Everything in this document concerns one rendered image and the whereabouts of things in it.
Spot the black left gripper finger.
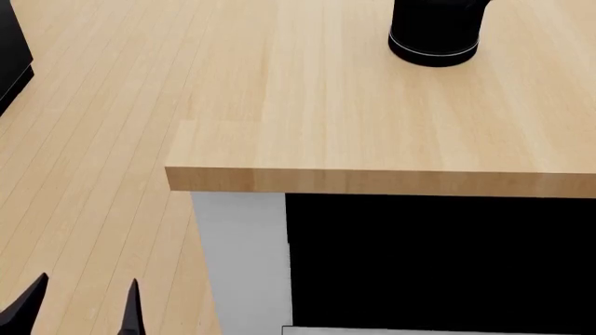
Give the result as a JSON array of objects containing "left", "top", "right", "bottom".
[
  {"left": 0, "top": 272, "right": 49, "bottom": 335},
  {"left": 116, "top": 277, "right": 145, "bottom": 335}
]

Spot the black dishwasher door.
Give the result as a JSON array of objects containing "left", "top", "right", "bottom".
[{"left": 284, "top": 193, "right": 596, "bottom": 329}]

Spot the white cabinet panel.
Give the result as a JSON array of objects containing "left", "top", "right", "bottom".
[{"left": 191, "top": 191, "right": 294, "bottom": 335}]

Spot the wooden countertop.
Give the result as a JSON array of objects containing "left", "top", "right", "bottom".
[{"left": 165, "top": 0, "right": 596, "bottom": 199}]

